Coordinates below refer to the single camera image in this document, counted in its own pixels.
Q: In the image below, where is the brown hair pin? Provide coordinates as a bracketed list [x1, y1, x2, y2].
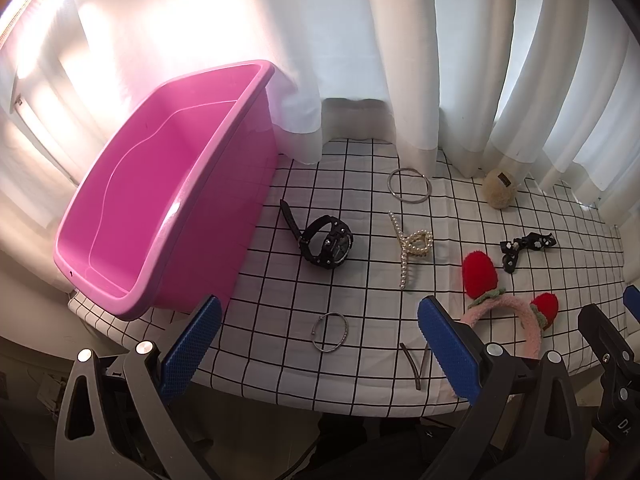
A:
[399, 341, 430, 391]

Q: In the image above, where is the pink strawberry headband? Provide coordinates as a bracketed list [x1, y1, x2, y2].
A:
[460, 250, 560, 359]

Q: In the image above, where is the black floral hair clip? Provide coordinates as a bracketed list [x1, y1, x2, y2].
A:
[500, 232, 558, 274]

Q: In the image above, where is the small silver bracelet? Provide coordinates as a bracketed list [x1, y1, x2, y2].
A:
[310, 311, 350, 354]

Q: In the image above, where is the pearl gold hair claw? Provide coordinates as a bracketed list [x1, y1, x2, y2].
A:
[388, 211, 434, 290]

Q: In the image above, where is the beige fluffy hair clip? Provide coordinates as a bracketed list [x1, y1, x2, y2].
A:
[482, 168, 521, 210]

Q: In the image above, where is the black wrist watch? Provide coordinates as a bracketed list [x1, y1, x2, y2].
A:
[279, 200, 354, 270]

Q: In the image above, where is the large silver bangle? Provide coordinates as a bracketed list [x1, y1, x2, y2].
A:
[386, 167, 432, 205]

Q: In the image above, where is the white black grid tablecloth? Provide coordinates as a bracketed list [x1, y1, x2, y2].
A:
[60, 140, 627, 416]

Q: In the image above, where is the pink plastic tub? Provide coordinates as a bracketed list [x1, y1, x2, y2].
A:
[54, 61, 279, 321]

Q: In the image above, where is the white sheer curtain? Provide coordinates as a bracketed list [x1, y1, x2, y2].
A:
[1, 0, 639, 289]

